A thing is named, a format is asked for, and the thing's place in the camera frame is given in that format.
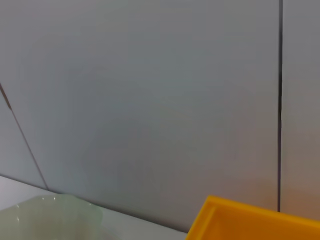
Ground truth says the pale green glass fruit plate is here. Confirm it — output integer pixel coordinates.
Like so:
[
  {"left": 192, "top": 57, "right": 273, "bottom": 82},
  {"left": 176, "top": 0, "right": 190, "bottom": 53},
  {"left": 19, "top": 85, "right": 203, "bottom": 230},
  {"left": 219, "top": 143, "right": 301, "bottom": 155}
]
[{"left": 0, "top": 194, "right": 104, "bottom": 240}]

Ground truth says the yellow plastic bin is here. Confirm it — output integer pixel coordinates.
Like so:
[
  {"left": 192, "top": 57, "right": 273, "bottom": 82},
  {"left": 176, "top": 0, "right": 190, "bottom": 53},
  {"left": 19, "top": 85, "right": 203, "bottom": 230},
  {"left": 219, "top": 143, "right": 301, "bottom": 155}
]
[{"left": 184, "top": 194, "right": 320, "bottom": 240}]

